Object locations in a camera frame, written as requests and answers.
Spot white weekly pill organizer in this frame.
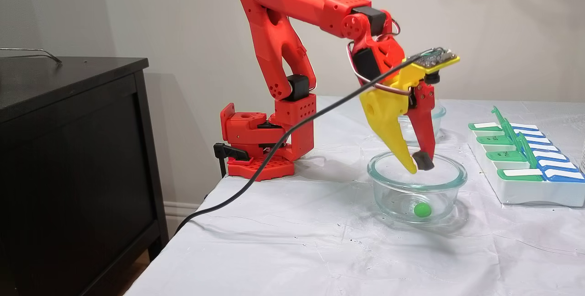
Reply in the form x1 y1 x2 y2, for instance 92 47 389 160
468 106 585 207

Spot clear glass bowl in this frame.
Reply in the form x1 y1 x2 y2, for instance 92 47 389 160
398 104 446 143
368 151 468 224

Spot white tablecloth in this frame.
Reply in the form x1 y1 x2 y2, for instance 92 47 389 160
123 99 585 296

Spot black table clamp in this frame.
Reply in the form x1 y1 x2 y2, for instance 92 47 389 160
213 143 250 178

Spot black wooden cabinet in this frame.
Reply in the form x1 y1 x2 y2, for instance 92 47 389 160
0 57 169 296

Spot black camera cable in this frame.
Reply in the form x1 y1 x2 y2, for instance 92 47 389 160
173 56 423 236

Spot black camera circuit board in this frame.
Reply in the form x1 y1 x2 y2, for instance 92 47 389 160
409 47 460 85

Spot thin metal wire rod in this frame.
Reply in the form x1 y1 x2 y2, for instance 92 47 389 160
0 48 63 64

